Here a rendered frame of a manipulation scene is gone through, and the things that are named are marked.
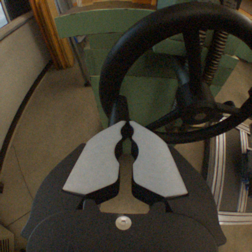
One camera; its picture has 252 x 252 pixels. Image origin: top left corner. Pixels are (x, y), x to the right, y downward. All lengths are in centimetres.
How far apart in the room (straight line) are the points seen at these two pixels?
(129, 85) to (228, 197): 92
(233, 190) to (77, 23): 115
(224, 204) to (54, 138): 139
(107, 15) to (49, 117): 118
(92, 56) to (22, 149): 117
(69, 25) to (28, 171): 114
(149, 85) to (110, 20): 22
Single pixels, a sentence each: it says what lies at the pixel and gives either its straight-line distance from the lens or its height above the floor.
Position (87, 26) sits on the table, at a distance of 32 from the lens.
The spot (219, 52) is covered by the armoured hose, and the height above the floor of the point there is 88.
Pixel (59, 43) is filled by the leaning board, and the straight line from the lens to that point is 173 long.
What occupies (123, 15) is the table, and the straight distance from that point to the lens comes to 31.
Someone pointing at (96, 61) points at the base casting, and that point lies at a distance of 36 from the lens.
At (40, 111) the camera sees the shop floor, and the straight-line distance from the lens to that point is 148.
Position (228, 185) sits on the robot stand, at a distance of 102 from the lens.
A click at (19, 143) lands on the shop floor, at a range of 143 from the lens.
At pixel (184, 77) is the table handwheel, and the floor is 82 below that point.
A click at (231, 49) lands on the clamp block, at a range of 28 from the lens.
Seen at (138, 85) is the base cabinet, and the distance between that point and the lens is 41.
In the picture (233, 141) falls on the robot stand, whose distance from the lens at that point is 117.
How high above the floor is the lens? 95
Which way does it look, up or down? 61 degrees down
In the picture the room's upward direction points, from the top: straight up
